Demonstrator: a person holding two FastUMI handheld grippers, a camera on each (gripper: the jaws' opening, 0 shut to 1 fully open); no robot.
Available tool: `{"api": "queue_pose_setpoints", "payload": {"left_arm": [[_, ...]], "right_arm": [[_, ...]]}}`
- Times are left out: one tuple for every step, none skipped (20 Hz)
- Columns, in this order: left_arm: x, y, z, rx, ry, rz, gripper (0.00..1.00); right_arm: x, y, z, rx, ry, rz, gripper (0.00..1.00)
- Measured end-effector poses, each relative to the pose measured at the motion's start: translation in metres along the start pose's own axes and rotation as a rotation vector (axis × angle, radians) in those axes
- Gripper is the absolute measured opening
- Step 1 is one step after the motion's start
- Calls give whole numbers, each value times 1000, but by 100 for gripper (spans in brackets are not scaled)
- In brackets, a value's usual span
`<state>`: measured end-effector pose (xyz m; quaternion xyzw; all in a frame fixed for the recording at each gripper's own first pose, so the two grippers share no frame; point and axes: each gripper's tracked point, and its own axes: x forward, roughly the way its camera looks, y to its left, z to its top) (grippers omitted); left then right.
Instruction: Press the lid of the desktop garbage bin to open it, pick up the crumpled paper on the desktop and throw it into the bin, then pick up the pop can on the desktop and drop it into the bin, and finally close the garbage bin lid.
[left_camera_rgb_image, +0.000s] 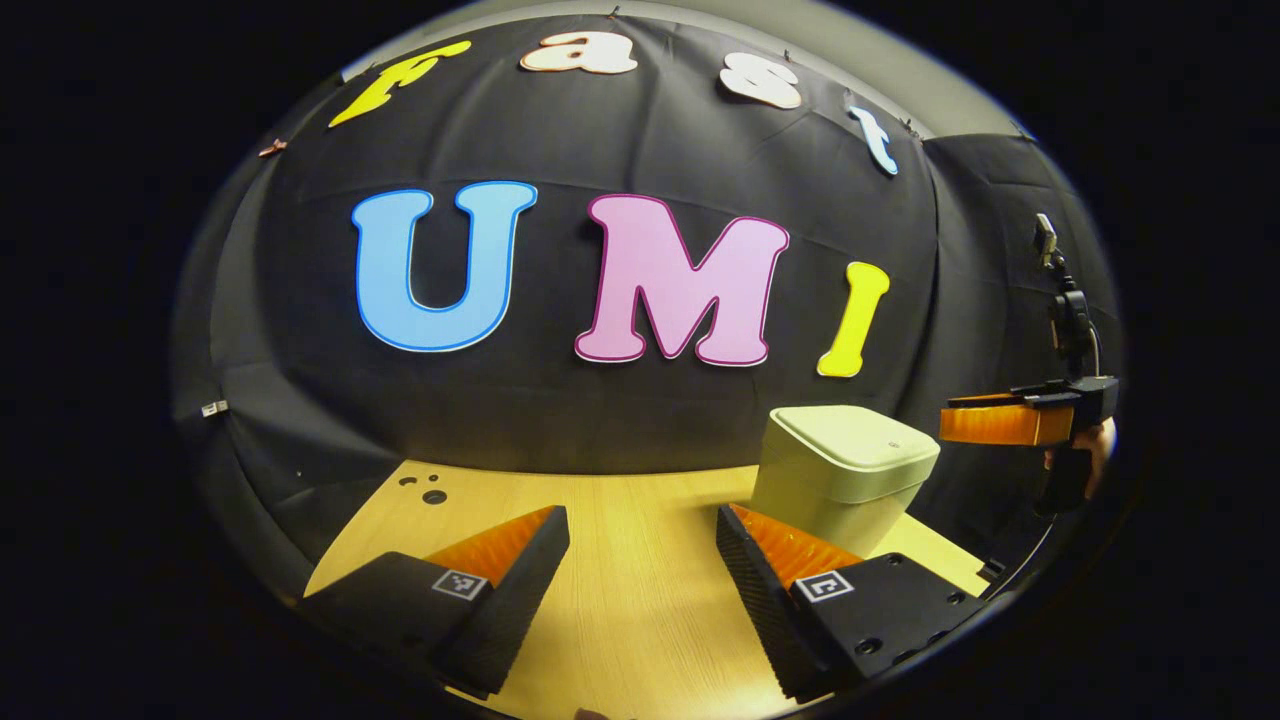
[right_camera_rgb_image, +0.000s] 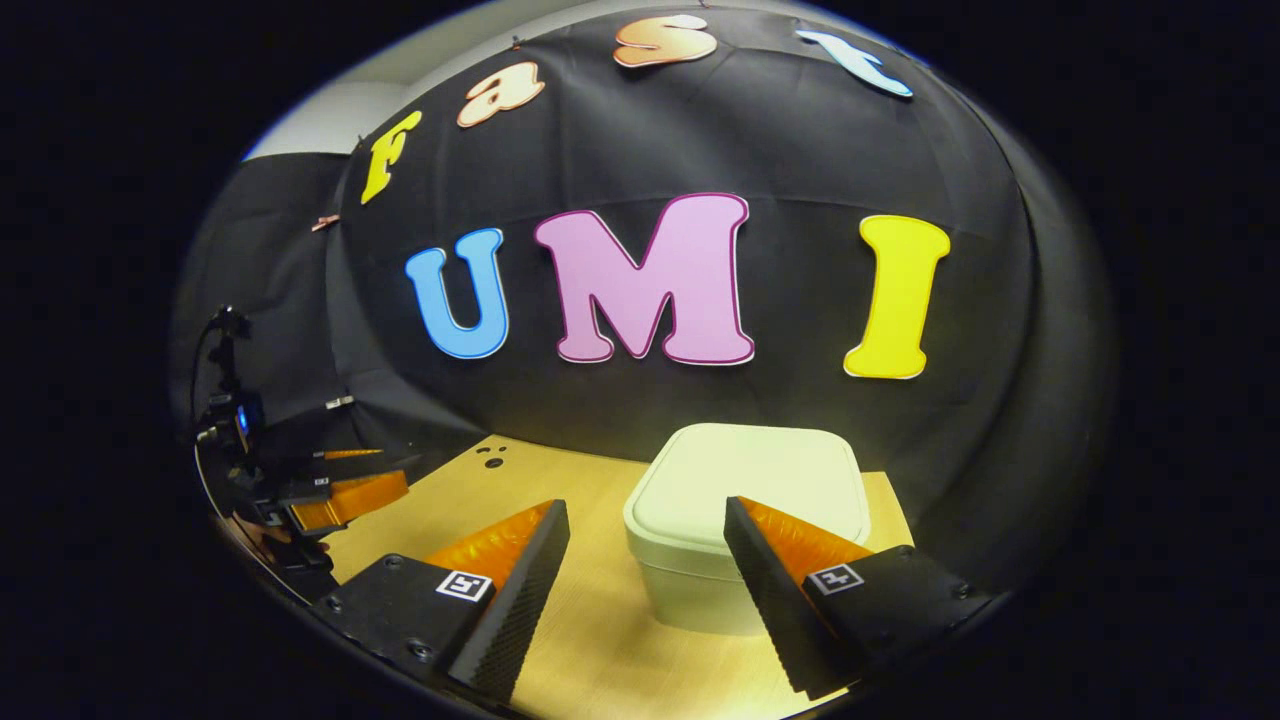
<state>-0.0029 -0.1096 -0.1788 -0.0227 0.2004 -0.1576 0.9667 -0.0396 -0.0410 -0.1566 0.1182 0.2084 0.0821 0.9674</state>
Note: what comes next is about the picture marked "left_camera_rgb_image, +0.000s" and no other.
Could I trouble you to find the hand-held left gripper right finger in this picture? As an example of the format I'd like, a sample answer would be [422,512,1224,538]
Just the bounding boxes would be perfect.
[716,505,993,701]

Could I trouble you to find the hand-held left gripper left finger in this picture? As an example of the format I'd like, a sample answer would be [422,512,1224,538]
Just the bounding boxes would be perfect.
[298,506,571,701]

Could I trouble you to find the wooden desktop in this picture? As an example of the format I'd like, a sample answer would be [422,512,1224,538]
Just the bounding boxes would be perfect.
[303,458,991,720]

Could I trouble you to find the black backdrop cloth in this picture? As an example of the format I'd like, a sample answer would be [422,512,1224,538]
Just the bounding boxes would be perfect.
[170,12,1123,601]

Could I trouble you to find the green desktop garbage bin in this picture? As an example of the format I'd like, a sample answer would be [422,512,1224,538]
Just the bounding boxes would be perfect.
[750,404,942,559]

